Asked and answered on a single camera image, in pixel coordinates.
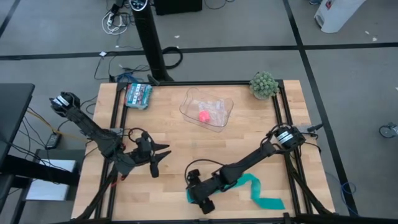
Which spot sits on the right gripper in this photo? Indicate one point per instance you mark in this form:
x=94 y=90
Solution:
x=200 y=191

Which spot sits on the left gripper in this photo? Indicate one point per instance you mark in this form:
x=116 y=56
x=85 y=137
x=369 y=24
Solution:
x=143 y=149

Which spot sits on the clear plastic bin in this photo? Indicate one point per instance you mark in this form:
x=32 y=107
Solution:
x=186 y=107

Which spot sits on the pink bandage roll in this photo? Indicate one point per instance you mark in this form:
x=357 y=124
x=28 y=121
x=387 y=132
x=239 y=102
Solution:
x=204 y=116

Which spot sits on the teal elastic bandage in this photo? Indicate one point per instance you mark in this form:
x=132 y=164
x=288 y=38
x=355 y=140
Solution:
x=267 y=202

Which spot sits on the clear plastic bag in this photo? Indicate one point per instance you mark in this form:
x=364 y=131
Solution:
x=216 y=107

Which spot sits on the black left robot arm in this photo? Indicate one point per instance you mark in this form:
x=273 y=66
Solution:
x=90 y=127

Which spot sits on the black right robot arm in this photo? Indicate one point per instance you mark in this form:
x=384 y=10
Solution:
x=248 y=161

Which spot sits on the teal printed cardboard box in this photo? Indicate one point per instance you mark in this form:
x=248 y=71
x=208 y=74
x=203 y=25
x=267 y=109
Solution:
x=138 y=96

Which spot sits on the grey cart white shelves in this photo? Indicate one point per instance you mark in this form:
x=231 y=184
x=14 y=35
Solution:
x=59 y=165

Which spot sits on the black power adapter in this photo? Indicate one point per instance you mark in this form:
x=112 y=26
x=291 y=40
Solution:
x=53 y=140

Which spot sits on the black tower fan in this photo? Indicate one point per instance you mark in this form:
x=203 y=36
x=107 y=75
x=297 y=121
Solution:
x=149 y=37

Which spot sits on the potted green succulent plant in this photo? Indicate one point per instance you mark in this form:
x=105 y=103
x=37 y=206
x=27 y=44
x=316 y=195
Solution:
x=263 y=84

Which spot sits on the white power strip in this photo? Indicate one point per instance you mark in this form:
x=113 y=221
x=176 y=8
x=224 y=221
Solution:
x=109 y=20

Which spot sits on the black equipment case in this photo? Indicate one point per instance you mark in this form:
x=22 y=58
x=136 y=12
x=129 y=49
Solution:
x=177 y=6

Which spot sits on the black desk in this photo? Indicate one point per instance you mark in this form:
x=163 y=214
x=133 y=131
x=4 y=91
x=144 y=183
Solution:
x=14 y=105

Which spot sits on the grey caster wheel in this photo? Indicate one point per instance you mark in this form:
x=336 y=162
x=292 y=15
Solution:
x=387 y=131

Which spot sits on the white pedal trash bin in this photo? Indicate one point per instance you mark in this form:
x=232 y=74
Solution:
x=335 y=15

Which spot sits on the black aluminium table frame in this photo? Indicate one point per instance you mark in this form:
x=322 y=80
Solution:
x=217 y=83

